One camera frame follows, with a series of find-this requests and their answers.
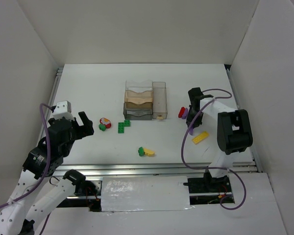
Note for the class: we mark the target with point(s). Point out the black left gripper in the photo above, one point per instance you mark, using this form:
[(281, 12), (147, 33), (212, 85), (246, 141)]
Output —
[(77, 128)]

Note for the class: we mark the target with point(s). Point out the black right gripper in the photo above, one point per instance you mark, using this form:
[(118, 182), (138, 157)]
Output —
[(193, 117)]

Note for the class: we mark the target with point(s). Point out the purple arch lego brick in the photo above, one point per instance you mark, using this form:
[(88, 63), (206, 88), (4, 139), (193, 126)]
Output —
[(185, 114)]

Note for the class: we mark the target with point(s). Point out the red arch lego brick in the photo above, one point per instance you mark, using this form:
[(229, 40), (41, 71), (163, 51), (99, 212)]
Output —
[(181, 112)]

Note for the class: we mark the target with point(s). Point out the purple square lego brick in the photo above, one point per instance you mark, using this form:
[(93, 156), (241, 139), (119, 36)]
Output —
[(191, 131)]

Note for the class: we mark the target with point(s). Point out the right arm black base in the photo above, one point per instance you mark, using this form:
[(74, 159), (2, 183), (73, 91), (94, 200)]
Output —
[(206, 185)]

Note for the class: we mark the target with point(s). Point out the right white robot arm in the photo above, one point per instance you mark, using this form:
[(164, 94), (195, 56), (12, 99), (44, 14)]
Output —
[(234, 133)]

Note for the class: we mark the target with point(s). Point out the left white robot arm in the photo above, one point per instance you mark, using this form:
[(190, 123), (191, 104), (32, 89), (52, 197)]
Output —
[(22, 213)]

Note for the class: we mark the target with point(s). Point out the small green lego brick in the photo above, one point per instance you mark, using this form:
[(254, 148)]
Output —
[(102, 127)]

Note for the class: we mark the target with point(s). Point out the yellow flat lego plate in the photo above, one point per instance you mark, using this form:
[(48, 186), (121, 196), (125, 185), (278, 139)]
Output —
[(199, 138)]

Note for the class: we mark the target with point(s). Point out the green flat lego plate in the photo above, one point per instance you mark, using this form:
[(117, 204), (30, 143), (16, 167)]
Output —
[(121, 127)]

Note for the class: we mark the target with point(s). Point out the green square lego brick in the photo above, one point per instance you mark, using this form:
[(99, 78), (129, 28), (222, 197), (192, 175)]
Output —
[(127, 123)]

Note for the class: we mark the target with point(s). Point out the dark grey plastic bin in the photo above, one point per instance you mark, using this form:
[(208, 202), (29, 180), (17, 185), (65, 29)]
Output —
[(132, 111)]

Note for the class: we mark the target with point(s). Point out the yellow curved lego piece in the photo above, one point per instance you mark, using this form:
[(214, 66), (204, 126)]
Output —
[(148, 152)]

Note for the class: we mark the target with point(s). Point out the green round lego piece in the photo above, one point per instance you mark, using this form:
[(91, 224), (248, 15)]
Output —
[(141, 151)]

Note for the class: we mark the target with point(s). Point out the clear plastic bin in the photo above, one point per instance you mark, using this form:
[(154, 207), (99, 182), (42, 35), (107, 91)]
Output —
[(138, 87)]

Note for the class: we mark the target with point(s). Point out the white tape covered panel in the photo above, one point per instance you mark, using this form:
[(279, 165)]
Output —
[(134, 194)]

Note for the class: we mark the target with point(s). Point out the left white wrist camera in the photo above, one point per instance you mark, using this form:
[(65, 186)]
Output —
[(63, 109)]

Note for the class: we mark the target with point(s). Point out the aluminium table frame rail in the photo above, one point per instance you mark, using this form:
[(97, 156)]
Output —
[(98, 90)]

